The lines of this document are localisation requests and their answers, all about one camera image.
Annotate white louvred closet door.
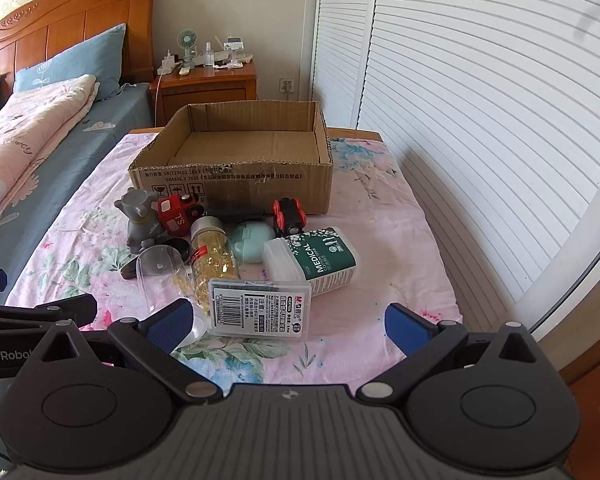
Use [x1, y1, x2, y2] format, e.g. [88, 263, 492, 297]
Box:
[356, 0, 600, 333]
[307, 0, 381, 131]

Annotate pill bottle yellow capsules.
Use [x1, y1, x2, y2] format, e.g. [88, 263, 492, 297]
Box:
[190, 215, 242, 307]

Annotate green white cotton swab box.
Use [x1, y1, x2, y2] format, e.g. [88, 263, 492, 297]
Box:
[262, 226, 359, 298]

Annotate clear labelled plastic case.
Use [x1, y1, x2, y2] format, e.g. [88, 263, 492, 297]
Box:
[208, 278, 313, 339]

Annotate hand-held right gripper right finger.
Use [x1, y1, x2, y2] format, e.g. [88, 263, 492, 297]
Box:
[356, 303, 556, 405]

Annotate black toy car red wheels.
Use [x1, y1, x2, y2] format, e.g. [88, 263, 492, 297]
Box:
[272, 198, 309, 237]

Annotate grey toy figure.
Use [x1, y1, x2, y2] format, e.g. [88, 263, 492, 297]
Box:
[115, 187, 167, 256]

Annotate black oblong object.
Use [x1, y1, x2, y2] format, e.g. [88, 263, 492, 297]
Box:
[206, 203, 275, 223]

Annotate mint green case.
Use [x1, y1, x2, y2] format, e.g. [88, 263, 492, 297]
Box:
[229, 222, 276, 265]

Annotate clear plastic jar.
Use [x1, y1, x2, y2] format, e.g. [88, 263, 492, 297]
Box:
[136, 243, 191, 318]

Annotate white phone stand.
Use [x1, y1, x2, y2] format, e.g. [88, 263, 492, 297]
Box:
[215, 34, 255, 70]

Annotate red toy fire truck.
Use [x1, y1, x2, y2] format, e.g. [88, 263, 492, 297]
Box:
[157, 194, 207, 235]

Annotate white cable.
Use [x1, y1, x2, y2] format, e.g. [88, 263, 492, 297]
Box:
[152, 72, 164, 128]

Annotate wooden nightstand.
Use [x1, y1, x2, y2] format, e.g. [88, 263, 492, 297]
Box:
[149, 57, 259, 128]

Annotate black round lid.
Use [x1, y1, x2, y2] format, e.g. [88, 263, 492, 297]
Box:
[166, 239, 192, 263]

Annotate white power strip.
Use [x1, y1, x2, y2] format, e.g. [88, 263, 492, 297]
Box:
[159, 50, 183, 75]

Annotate large blue pillow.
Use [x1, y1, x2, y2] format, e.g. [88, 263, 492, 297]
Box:
[12, 23, 127, 104]

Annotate clear round lid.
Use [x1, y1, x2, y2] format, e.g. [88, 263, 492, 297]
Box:
[172, 305, 209, 349]

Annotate pink floral quilt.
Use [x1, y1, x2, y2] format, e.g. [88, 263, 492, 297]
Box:
[0, 74, 100, 242]

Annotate blue bed sheet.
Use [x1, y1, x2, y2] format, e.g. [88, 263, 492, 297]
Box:
[0, 82, 157, 461]

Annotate green desk fan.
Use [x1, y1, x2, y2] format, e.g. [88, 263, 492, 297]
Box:
[176, 29, 197, 68]

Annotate cardboard box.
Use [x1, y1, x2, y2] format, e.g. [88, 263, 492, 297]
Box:
[127, 101, 335, 217]

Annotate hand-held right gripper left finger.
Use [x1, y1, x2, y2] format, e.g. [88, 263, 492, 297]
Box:
[27, 299, 218, 405]

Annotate wooden headboard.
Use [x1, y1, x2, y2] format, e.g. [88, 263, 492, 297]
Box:
[0, 0, 159, 89]

